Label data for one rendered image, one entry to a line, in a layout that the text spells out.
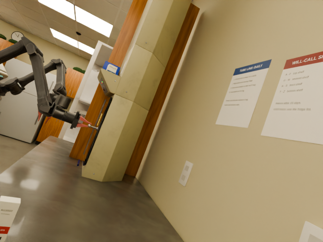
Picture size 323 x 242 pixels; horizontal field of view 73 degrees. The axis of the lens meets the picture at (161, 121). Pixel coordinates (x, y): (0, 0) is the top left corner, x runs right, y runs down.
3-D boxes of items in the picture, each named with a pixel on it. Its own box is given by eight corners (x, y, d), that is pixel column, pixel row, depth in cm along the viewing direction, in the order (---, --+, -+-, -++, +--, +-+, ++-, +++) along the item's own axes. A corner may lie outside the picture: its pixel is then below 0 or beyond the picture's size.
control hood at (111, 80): (108, 96, 149) (114, 83, 150) (114, 93, 119) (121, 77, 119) (92, 90, 146) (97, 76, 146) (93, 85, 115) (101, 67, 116)
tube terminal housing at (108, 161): (117, 173, 154) (156, 72, 160) (125, 188, 123) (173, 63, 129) (81, 162, 146) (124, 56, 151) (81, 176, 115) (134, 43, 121)
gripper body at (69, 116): (80, 112, 120) (67, 107, 118) (73, 129, 120) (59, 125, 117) (80, 111, 127) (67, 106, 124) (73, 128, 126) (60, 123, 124)
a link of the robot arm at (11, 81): (61, 66, 192) (55, 55, 185) (68, 70, 184) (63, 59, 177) (10, 92, 173) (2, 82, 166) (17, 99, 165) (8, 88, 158)
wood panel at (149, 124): (134, 175, 166) (198, 10, 177) (135, 176, 163) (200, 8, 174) (68, 155, 150) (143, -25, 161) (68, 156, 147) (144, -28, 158)
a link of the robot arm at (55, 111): (50, 116, 121) (50, 115, 115) (55, 105, 122) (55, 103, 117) (63, 121, 123) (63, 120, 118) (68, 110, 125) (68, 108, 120)
